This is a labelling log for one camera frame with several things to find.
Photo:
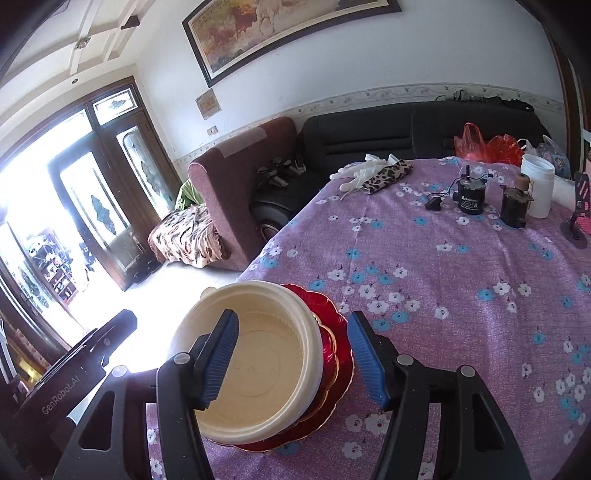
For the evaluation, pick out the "white foam bowl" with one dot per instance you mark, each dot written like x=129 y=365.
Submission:
x=304 y=392

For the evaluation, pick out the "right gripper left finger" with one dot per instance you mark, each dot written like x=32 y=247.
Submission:
x=110 y=440

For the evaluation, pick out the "small black adapter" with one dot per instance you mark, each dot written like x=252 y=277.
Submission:
x=434 y=204

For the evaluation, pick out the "dark bottle with cork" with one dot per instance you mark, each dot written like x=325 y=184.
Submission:
x=516 y=201

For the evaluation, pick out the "red plastic bag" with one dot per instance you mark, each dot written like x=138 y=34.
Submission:
x=500 y=149

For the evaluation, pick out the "large red glass plate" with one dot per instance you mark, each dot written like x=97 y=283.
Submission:
x=326 y=310

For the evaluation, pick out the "black phone stand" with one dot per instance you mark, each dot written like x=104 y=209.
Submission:
x=569 y=229

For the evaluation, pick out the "framed horse painting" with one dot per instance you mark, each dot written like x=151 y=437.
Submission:
x=226 y=35

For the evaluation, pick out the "floral blanket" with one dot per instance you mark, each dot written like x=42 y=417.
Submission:
x=188 y=236

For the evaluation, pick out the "cream ribbed plastic bowl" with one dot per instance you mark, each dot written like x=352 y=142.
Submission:
x=277 y=335

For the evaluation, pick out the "maroon armchair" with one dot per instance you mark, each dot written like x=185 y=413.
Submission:
x=225 y=176

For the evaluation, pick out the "leopard print pouch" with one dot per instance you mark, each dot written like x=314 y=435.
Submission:
x=388 y=176

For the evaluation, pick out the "white gloves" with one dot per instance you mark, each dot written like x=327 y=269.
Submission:
x=361 y=172

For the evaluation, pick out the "small red gold-rimmed plate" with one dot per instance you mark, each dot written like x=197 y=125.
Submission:
x=330 y=370

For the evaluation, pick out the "black round device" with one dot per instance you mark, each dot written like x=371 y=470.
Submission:
x=470 y=193

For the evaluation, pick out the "black leather sofa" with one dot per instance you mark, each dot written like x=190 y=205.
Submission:
x=408 y=130

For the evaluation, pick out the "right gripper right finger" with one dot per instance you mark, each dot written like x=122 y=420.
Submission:
x=475 y=440

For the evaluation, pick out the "wooden glass door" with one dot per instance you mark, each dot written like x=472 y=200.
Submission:
x=83 y=191

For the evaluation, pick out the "green pillow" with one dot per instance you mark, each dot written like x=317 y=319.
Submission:
x=188 y=196

